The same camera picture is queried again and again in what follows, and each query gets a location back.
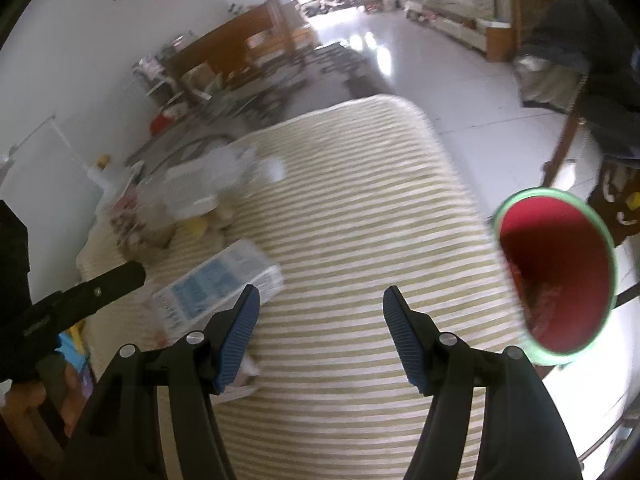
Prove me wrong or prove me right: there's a red bin with green rim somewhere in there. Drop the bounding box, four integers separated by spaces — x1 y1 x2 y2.
492 187 618 366

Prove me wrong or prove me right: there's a grey blue jacket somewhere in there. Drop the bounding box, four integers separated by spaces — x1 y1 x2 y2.
520 0 640 161

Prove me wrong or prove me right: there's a blue and white carton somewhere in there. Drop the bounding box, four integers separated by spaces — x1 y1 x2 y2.
150 239 285 341

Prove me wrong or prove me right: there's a wooden dining chair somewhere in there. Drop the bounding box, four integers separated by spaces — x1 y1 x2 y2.
542 75 591 188
165 0 311 91

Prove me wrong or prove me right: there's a beige striped table cloth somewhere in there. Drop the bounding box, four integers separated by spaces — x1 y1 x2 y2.
75 95 531 480

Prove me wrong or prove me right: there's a person's left hand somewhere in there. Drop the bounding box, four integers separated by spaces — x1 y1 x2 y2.
0 379 48 427

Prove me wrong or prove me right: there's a paper ball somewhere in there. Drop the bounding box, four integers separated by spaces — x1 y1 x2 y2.
135 220 176 261

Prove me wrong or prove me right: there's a brown patterned bag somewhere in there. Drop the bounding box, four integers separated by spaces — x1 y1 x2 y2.
590 160 640 246

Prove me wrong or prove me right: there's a clear plastic bag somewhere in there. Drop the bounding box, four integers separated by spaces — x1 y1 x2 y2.
162 142 286 221

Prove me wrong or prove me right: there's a pink snack wrapper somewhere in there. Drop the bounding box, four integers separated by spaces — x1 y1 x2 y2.
107 185 146 241

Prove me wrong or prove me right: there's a wooden television cabinet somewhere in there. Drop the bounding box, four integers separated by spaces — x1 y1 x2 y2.
405 0 516 61

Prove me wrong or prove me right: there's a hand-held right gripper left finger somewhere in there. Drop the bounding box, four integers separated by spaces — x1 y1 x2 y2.
62 284 263 480

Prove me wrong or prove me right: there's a white metal stepladder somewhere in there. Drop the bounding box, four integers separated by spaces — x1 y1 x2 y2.
132 55 176 101

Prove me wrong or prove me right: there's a blue green plastic toy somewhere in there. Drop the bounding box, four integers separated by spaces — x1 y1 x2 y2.
55 322 98 401

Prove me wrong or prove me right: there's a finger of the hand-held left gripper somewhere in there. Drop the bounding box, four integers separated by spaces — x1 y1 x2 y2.
30 261 147 333

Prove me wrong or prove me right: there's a red bag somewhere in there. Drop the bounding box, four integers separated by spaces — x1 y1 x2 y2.
150 107 183 133

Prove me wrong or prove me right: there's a grey patterned dining table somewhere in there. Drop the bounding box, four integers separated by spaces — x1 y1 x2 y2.
125 42 396 171

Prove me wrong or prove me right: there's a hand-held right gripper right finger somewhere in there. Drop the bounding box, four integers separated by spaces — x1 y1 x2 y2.
382 285 586 480

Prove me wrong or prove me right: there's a printed paper wad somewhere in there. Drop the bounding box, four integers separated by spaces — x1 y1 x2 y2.
220 350 261 401

